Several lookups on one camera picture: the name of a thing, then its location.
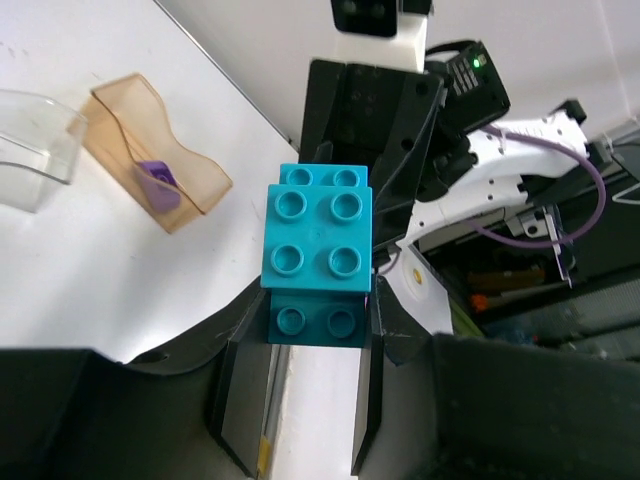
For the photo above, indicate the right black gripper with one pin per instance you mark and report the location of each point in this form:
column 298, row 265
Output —
column 362, row 115

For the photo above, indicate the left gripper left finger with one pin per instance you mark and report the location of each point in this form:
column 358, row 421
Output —
column 191, row 408

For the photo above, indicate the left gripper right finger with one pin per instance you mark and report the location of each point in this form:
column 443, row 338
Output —
column 455, row 407

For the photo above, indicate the teal stepped lego brick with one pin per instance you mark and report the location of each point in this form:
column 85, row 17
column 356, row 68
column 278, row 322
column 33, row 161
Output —
column 317, row 255

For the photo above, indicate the purple lego brick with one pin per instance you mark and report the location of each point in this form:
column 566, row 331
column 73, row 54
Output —
column 158, row 185

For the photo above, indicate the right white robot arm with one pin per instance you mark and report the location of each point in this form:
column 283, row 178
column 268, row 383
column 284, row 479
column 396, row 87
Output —
column 436, row 145

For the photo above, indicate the amber plastic container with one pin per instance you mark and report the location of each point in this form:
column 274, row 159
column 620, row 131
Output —
column 130, row 135

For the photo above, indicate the clear plastic container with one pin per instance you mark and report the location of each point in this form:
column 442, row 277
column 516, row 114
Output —
column 41, row 140

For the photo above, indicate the aluminium front rail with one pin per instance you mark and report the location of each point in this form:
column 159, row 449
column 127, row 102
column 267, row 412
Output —
column 278, row 372

